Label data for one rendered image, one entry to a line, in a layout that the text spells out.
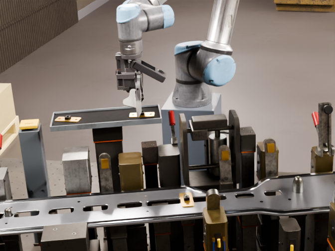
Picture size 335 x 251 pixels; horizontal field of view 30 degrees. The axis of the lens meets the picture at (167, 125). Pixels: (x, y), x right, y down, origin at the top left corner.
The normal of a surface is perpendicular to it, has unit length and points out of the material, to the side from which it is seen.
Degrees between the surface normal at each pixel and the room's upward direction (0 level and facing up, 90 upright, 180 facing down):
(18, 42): 90
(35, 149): 90
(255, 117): 0
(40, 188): 90
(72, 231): 0
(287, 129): 0
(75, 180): 90
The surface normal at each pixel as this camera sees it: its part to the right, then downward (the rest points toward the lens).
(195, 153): -0.22, 0.38
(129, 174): 0.08, 0.37
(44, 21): 0.98, 0.04
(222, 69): 0.51, 0.41
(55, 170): -0.05, -0.93
